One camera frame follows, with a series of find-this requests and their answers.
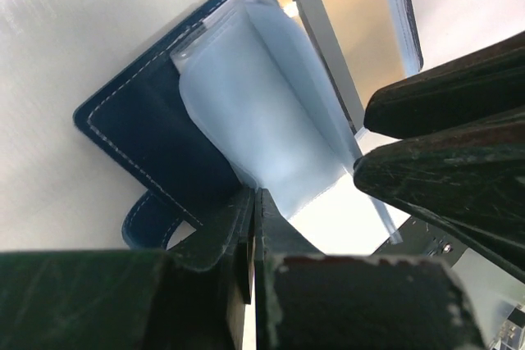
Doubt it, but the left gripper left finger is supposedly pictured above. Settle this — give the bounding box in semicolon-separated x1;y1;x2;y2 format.
1;189;254;349

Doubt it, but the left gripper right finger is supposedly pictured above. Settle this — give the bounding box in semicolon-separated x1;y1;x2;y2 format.
254;189;484;349

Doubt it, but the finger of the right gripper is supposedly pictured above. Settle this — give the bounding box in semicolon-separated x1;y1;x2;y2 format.
354;110;524;280
363;32;524;139

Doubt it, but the gold striped card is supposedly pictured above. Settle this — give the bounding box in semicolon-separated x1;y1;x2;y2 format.
279;0;406;130

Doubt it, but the blue leather card holder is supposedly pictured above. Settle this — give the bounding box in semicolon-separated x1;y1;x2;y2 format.
72;0;424;251

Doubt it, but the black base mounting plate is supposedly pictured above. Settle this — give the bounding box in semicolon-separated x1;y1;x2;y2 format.
374;216;468;266

